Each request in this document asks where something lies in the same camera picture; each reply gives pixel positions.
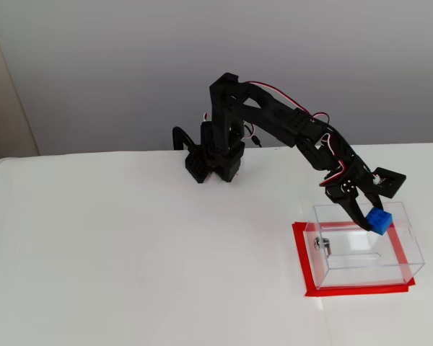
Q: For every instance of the silver cylinder lock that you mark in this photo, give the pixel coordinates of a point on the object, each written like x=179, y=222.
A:
x=321, y=244

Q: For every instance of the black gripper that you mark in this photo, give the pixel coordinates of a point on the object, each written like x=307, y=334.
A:
x=349, y=190

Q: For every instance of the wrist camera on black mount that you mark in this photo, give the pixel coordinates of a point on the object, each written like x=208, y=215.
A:
x=391, y=182

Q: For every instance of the black table clamp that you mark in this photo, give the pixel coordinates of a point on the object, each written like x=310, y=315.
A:
x=180, y=135

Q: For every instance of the blue lego brick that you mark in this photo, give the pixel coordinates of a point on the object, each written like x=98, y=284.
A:
x=379, y=220

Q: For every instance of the transparent plastic box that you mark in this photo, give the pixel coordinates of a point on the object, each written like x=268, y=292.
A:
x=364, y=266

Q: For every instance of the red tape rectangle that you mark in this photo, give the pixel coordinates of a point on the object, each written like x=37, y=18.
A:
x=301, y=259

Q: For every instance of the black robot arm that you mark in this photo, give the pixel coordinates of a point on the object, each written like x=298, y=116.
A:
x=274, y=115

